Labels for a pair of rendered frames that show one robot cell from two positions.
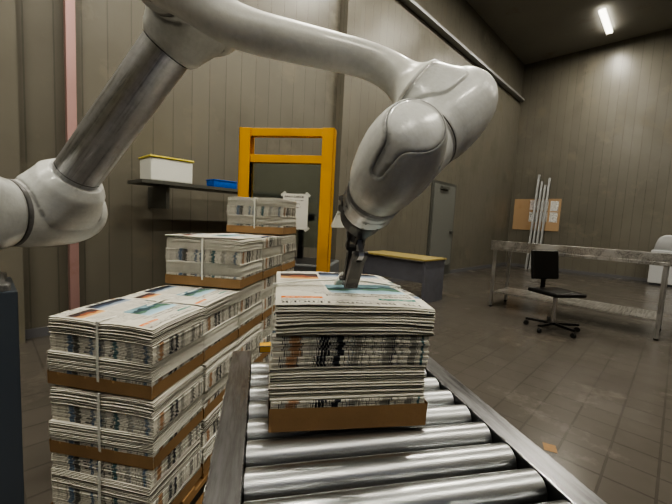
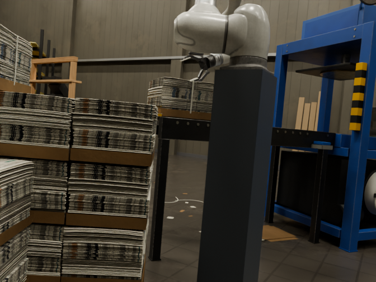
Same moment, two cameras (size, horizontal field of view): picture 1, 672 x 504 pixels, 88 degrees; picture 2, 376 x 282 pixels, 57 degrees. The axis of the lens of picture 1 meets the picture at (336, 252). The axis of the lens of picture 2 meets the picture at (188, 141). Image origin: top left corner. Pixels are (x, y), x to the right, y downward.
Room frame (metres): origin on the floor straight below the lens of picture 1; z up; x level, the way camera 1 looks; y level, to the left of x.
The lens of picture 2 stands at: (1.25, 2.12, 0.77)
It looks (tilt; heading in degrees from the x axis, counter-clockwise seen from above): 3 degrees down; 256
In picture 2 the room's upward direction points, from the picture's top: 5 degrees clockwise
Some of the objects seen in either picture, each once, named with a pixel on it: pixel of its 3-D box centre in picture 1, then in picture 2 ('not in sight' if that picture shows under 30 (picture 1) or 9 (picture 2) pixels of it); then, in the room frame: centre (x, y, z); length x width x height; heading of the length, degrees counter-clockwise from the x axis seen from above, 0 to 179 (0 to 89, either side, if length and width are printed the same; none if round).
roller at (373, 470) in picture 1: (386, 471); not in sight; (0.53, -0.10, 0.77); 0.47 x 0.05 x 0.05; 102
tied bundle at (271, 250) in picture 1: (242, 254); not in sight; (2.04, 0.54, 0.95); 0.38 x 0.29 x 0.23; 80
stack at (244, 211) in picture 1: (260, 294); not in sight; (2.33, 0.49, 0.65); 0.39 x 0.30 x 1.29; 80
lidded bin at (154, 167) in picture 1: (166, 171); not in sight; (3.47, 1.69, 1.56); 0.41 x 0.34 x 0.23; 136
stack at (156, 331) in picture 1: (200, 372); (5, 197); (1.61, 0.62, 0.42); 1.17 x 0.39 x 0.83; 170
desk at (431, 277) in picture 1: (400, 274); not in sight; (5.70, -1.08, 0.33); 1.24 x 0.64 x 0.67; 46
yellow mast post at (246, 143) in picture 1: (244, 246); not in sight; (2.81, 0.74, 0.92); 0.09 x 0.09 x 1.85; 80
